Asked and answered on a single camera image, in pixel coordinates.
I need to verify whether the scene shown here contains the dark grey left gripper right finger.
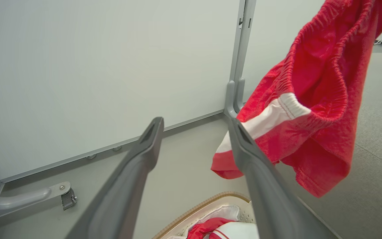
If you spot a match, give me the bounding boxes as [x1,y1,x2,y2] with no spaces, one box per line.
[228,116,339,239]

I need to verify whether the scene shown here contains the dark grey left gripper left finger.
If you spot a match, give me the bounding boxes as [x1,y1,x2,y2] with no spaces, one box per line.
[65,117,164,239]

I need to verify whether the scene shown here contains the red and white jersey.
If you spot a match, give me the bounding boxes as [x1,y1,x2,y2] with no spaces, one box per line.
[187,217,260,239]

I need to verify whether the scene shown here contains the red shorts with white stripe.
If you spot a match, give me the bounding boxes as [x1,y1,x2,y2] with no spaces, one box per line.
[211,0,382,198]

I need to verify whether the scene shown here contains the white basket liner cloth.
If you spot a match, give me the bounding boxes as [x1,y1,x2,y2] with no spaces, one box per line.
[168,204,242,239]

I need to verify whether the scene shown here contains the white laundry basket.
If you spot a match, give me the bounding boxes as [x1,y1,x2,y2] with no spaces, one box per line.
[152,192,261,239]

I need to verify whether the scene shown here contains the grey partition post with feet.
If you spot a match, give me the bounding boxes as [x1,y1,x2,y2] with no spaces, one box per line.
[224,0,257,119]

